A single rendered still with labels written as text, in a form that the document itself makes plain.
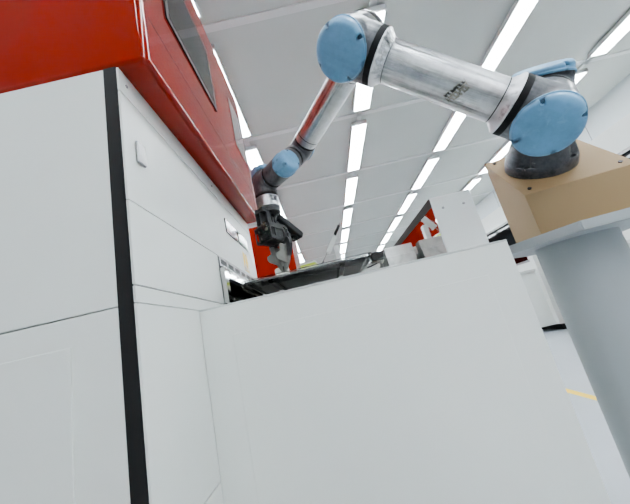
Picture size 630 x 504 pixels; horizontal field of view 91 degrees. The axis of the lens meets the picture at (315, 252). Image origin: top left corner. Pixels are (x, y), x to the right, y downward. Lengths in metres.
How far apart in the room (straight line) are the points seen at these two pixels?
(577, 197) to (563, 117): 0.22
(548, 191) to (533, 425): 0.48
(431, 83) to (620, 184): 0.46
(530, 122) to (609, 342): 0.47
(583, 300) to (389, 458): 0.52
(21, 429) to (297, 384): 0.38
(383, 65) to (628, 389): 0.80
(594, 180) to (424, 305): 0.48
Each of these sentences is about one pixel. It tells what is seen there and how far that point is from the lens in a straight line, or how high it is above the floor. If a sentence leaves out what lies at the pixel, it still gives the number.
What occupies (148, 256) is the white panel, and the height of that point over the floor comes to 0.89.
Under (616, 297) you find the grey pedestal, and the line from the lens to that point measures 0.87.
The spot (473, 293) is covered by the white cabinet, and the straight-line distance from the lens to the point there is 0.66.
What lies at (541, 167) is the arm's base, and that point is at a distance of 0.91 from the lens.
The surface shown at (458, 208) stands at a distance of 0.77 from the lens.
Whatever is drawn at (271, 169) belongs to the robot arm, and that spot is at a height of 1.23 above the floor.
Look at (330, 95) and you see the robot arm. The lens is 0.95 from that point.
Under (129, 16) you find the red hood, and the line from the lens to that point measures 0.75.
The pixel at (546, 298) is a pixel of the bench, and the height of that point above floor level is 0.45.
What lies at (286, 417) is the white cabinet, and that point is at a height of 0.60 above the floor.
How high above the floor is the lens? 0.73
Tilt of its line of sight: 14 degrees up
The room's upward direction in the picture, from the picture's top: 13 degrees counter-clockwise
